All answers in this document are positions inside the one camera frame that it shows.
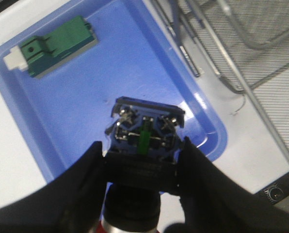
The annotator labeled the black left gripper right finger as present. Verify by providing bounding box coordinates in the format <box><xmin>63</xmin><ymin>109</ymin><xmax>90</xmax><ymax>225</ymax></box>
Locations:
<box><xmin>164</xmin><ymin>137</ymin><xmax>289</xmax><ymax>233</ymax></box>

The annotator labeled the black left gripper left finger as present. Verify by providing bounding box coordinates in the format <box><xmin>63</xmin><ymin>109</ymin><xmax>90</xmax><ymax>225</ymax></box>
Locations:
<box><xmin>0</xmin><ymin>141</ymin><xmax>106</xmax><ymax>233</ymax></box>

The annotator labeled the red emergency stop push button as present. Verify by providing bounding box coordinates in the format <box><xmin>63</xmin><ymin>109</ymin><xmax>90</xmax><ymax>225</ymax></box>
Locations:
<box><xmin>96</xmin><ymin>97</ymin><xmax>185</xmax><ymax>233</ymax></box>

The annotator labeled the bottom mesh rack tray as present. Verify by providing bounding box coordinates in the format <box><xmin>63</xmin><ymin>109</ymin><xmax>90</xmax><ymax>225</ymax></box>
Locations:
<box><xmin>178</xmin><ymin>0</ymin><xmax>289</xmax><ymax>94</ymax></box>

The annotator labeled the blue plastic tray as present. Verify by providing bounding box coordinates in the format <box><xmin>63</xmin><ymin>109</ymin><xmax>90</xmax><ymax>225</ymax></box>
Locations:
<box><xmin>0</xmin><ymin>0</ymin><xmax>227</xmax><ymax>182</ymax></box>

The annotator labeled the green terminal block module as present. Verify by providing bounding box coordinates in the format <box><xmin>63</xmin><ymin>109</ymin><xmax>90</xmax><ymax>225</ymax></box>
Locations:
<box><xmin>3</xmin><ymin>16</ymin><xmax>98</xmax><ymax>78</ymax></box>

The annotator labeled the thin wire scrap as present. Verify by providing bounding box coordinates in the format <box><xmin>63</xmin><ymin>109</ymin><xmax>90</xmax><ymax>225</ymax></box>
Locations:
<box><xmin>230</xmin><ymin>94</ymin><xmax>246</xmax><ymax>116</ymax></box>

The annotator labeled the grey metal rack frame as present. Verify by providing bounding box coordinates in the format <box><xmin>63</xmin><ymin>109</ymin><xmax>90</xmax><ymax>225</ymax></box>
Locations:
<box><xmin>153</xmin><ymin>0</ymin><xmax>289</xmax><ymax>162</ymax></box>

